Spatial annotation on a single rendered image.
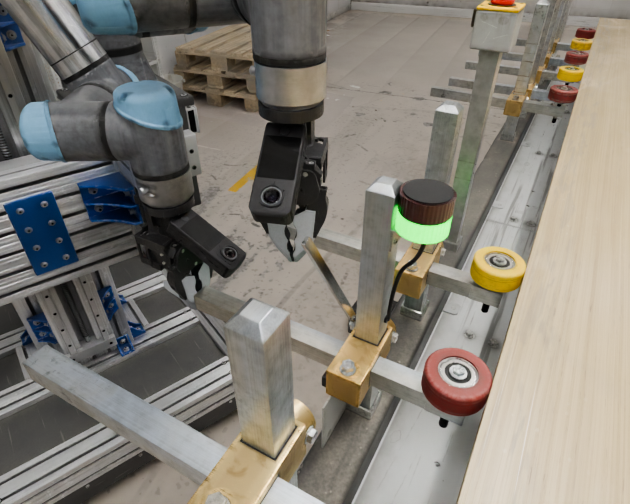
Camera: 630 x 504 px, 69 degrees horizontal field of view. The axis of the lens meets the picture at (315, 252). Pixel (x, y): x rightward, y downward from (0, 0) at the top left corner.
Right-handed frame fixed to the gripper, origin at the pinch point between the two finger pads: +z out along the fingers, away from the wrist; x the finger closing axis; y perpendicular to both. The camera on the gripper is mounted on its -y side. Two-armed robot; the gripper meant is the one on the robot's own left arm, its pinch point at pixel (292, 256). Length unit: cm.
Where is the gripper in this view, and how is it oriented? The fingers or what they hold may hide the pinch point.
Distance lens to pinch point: 60.2
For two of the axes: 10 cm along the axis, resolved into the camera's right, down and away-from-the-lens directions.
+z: 0.0, 7.9, 6.1
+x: -9.9, -1.0, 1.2
